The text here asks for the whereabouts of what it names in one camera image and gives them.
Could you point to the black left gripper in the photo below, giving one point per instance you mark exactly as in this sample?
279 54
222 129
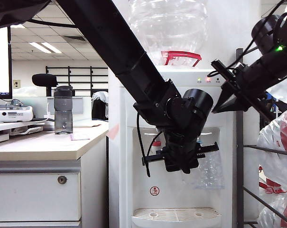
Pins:
181 159

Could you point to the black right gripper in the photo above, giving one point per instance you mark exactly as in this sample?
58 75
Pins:
250 83

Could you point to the clear textured plastic mug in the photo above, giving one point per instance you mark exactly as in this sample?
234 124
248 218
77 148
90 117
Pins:
209 173

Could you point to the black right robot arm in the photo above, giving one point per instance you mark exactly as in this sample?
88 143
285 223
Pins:
276 66

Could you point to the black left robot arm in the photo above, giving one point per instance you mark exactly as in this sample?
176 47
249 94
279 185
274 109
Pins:
114 35

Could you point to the red hot water tap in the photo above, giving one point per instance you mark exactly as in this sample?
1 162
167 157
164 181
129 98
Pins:
157 143

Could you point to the white water dispenser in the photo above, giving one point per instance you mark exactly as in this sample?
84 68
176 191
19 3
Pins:
176 199

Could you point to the grey desk partition panel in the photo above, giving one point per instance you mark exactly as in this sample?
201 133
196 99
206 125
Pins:
78 105

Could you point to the dark grey water bottle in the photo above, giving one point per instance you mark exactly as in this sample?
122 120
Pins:
63 111

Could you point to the white desk riser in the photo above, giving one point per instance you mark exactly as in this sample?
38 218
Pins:
5 127

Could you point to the black metal rack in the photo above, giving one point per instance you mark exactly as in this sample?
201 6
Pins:
239 166

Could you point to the white drip tray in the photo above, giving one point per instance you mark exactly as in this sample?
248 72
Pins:
176 213

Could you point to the white jacket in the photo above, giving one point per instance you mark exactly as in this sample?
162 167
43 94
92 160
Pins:
100 97

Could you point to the pink paper slip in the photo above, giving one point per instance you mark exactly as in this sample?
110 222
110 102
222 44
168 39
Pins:
80 136

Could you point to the round drawer lock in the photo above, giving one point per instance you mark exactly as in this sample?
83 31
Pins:
62 179

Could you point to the white drawer cabinet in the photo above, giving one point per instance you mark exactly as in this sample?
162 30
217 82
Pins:
34 197

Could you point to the black chair headrest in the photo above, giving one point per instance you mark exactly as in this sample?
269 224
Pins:
44 80

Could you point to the white plastic holder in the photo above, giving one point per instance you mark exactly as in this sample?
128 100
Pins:
27 130

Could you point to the white RC transmitter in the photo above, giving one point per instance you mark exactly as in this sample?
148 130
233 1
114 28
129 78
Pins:
10 115

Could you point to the black computer monitor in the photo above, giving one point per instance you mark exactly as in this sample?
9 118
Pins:
0 61

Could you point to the black wall shelf rails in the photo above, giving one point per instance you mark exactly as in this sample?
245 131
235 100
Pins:
69 78

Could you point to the wall socket plate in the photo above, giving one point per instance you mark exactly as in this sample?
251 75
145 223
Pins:
16 83

